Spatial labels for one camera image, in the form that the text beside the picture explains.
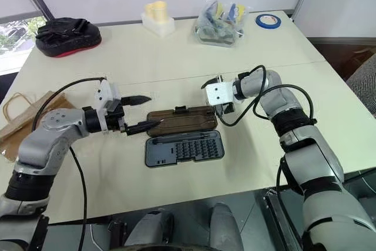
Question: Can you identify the black bag with red base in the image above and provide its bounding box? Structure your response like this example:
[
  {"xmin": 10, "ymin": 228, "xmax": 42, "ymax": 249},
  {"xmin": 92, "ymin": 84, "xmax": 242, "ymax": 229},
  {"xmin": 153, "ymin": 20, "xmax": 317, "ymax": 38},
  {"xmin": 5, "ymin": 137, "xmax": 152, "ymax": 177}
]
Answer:
[{"xmin": 35, "ymin": 17, "xmax": 103, "ymax": 58}]

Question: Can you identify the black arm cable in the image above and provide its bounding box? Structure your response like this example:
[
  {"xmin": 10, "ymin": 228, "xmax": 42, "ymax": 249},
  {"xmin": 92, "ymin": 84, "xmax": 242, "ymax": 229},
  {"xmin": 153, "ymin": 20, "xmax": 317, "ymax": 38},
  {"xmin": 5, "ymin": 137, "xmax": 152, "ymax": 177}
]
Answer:
[
  {"xmin": 31, "ymin": 76, "xmax": 108, "ymax": 251},
  {"xmin": 217, "ymin": 65, "xmax": 318, "ymax": 127}
]

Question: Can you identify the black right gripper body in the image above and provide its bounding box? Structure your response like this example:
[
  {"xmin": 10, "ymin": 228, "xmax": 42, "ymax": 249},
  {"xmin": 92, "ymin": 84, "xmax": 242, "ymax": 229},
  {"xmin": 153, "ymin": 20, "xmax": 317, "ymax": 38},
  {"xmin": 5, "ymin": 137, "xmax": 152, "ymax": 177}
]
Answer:
[{"xmin": 220, "ymin": 101, "xmax": 236, "ymax": 115}]

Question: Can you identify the blue tape roll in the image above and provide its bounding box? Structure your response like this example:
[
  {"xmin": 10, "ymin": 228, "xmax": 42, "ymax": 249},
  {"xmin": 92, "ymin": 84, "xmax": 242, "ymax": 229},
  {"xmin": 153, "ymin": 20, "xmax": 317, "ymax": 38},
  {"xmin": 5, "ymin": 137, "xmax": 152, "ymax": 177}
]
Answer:
[{"xmin": 254, "ymin": 13, "xmax": 283, "ymax": 31}]

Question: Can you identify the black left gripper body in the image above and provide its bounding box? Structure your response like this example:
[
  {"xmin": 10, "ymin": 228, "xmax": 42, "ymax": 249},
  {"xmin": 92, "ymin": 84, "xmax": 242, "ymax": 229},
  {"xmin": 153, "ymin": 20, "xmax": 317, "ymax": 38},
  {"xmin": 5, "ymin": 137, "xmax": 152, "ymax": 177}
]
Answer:
[{"xmin": 105, "ymin": 102, "xmax": 128, "ymax": 134}]

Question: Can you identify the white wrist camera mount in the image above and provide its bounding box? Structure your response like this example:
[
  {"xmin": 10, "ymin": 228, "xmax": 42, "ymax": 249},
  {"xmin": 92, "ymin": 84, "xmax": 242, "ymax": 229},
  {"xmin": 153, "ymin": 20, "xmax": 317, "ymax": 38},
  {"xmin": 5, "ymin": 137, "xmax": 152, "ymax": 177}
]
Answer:
[
  {"xmin": 204, "ymin": 81, "xmax": 235, "ymax": 106},
  {"xmin": 93, "ymin": 79, "xmax": 123, "ymax": 132}
]

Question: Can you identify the pale yellow cup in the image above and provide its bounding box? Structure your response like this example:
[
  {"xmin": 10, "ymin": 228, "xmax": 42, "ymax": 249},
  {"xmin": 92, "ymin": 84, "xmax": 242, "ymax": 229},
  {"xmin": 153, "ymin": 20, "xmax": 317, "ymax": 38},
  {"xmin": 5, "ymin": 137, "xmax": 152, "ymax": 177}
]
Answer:
[
  {"xmin": 152, "ymin": 0, "xmax": 169, "ymax": 24},
  {"xmin": 145, "ymin": 3, "xmax": 162, "ymax": 19}
]

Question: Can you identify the grey speckled fabric chair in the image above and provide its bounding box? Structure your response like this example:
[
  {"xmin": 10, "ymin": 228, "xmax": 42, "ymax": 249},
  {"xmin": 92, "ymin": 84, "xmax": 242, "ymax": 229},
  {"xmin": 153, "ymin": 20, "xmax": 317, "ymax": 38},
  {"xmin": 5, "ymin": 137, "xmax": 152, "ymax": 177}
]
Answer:
[{"xmin": 345, "ymin": 55, "xmax": 376, "ymax": 116}]

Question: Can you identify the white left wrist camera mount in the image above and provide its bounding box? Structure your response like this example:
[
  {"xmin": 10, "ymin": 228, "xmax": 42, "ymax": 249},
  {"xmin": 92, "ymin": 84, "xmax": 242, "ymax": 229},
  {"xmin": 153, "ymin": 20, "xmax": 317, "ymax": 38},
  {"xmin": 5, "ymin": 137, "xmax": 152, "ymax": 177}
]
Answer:
[{"xmin": 93, "ymin": 79, "xmax": 123, "ymax": 132}]

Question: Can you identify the clear plastic bag of items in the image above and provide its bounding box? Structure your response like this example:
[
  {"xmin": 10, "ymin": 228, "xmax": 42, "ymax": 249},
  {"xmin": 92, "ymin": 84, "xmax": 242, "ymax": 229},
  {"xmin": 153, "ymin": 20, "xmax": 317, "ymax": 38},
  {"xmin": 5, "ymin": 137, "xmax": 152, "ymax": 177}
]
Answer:
[{"xmin": 192, "ymin": 0, "xmax": 251, "ymax": 49}]

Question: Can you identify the dark metal table frame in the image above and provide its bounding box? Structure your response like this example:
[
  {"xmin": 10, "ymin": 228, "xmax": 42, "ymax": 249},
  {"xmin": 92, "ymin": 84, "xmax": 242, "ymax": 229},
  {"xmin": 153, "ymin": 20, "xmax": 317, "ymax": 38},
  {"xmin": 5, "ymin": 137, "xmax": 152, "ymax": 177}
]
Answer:
[{"xmin": 262, "ymin": 188, "xmax": 304, "ymax": 251}]

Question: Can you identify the grey left robot leg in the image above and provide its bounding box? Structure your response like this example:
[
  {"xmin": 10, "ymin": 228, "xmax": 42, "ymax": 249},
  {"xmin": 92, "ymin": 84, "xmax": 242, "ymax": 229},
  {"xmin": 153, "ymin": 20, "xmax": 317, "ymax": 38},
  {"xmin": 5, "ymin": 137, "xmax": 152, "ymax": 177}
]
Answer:
[{"xmin": 123, "ymin": 210, "xmax": 176, "ymax": 248}]

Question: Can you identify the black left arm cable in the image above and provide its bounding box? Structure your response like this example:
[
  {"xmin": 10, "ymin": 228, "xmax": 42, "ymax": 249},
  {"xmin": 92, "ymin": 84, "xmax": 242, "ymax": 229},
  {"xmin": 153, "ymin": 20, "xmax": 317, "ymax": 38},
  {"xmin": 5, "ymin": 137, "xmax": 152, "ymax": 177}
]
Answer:
[{"xmin": 31, "ymin": 76, "xmax": 108, "ymax": 251}]

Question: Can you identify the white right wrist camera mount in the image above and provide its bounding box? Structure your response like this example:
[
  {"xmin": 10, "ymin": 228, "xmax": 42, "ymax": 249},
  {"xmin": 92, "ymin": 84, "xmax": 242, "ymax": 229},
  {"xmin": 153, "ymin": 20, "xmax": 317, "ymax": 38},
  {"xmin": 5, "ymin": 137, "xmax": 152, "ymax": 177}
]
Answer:
[{"xmin": 204, "ymin": 81, "xmax": 235, "ymax": 106}]

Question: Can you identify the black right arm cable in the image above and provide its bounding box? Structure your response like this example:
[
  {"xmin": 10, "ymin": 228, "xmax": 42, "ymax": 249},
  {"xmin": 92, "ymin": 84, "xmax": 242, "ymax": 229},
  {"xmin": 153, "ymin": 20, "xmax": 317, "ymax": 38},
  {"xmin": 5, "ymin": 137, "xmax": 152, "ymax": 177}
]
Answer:
[{"xmin": 217, "ymin": 65, "xmax": 318, "ymax": 127}]

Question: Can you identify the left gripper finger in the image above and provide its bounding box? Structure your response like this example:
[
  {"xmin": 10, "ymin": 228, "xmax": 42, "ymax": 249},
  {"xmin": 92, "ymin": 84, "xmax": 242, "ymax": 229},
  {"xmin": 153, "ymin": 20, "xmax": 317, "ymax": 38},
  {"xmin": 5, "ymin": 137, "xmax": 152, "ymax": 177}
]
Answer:
[
  {"xmin": 121, "ymin": 95, "xmax": 153, "ymax": 107},
  {"xmin": 125, "ymin": 119, "xmax": 162, "ymax": 136}
]

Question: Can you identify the dark screwdriver bit case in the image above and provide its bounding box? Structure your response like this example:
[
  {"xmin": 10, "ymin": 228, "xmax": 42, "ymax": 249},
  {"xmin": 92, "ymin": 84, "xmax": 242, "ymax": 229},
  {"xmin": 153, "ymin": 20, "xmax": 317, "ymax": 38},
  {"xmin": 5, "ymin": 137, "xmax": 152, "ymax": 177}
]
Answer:
[{"xmin": 144, "ymin": 106, "xmax": 226, "ymax": 168}]

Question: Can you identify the grey robot leg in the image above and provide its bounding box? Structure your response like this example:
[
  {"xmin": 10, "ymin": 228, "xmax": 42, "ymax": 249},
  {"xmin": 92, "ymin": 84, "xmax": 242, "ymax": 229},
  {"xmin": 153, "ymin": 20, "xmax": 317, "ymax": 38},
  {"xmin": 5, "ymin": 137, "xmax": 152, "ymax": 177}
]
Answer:
[
  {"xmin": 123, "ymin": 210, "xmax": 176, "ymax": 248},
  {"xmin": 209, "ymin": 202, "xmax": 245, "ymax": 251}
]

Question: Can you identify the white cup holder block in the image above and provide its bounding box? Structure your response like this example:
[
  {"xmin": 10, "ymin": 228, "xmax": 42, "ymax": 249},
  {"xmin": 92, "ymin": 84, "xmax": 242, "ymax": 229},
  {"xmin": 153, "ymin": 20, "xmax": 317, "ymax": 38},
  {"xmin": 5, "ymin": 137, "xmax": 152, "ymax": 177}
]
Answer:
[{"xmin": 140, "ymin": 11, "xmax": 176, "ymax": 38}]

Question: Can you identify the brown paper bag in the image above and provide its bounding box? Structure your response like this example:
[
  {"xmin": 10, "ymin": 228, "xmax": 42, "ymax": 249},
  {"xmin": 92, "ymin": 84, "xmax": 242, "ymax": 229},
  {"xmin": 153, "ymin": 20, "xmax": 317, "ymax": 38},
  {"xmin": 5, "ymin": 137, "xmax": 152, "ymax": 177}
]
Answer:
[{"xmin": 0, "ymin": 90, "xmax": 75, "ymax": 163}]

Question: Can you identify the grey right robot leg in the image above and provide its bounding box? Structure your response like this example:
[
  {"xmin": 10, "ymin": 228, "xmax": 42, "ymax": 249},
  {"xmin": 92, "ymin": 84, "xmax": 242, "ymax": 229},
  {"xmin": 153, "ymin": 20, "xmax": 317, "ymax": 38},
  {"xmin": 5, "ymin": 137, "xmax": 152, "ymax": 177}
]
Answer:
[{"xmin": 209, "ymin": 202, "xmax": 245, "ymax": 251}]

